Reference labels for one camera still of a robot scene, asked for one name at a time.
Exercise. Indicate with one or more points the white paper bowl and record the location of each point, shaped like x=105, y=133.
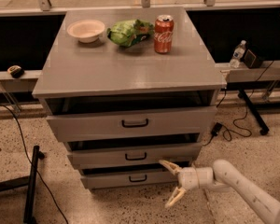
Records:
x=86, y=31

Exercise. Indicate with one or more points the small black box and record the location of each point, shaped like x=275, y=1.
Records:
x=252, y=60

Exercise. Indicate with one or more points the black stand leg right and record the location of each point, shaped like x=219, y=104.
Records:
x=263, y=127

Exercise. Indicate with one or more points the grey top drawer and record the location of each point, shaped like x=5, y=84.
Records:
x=126, y=124

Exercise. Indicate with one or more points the grey bottom drawer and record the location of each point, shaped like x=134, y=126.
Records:
x=149, y=176

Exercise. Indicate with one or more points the clear water bottle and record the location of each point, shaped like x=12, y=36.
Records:
x=238, y=55

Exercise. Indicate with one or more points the green chip bag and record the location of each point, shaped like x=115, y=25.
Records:
x=129, y=33

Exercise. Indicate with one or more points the small black yellow device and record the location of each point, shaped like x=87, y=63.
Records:
x=15, y=71

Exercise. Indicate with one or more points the grey middle drawer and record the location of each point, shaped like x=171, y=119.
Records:
x=129, y=156

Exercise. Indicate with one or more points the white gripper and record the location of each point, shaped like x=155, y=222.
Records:
x=188, y=177

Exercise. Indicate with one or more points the black power adapter with cable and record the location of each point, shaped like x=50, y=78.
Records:
x=217, y=127

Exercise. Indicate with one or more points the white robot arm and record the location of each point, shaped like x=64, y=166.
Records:
x=223, y=176

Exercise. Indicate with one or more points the black stand left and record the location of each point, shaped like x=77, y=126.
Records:
x=30, y=182

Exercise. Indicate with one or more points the grey drawer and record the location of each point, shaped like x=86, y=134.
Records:
x=129, y=156
x=126, y=124
x=149, y=176

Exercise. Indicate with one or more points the grey drawer cabinet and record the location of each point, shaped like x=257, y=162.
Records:
x=104, y=77

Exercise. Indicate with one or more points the red cola can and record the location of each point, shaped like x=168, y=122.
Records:
x=163, y=34

